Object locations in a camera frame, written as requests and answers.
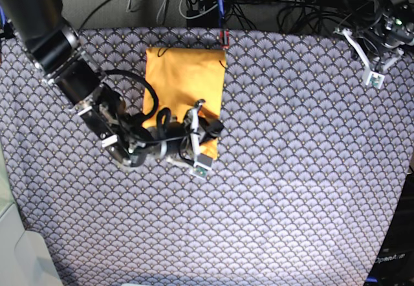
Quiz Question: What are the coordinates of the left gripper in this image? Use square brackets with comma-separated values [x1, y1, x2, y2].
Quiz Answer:
[334, 17, 413, 88]

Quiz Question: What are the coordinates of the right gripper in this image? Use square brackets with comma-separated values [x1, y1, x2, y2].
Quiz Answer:
[129, 99, 224, 180]

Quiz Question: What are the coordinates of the yellow T-shirt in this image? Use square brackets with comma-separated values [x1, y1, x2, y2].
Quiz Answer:
[142, 47, 226, 161]

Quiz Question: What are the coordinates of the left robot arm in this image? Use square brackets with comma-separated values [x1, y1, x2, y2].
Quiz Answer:
[334, 0, 413, 89]

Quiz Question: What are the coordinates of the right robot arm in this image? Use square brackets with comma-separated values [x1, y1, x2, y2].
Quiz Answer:
[1, 0, 223, 179]

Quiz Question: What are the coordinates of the red table clamp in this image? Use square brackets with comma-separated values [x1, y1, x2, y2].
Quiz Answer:
[219, 30, 230, 49]

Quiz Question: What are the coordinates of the blue fan-patterned tablecloth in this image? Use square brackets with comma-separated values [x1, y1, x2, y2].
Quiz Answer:
[1, 31, 413, 285]

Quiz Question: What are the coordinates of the black OpenArm box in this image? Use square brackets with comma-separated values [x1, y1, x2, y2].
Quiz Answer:
[364, 173, 413, 285]

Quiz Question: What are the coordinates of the white plastic bin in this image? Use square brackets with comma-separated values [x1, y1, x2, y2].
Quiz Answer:
[0, 156, 64, 286]

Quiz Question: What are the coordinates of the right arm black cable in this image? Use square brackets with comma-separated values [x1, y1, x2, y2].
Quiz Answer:
[103, 69, 172, 138]

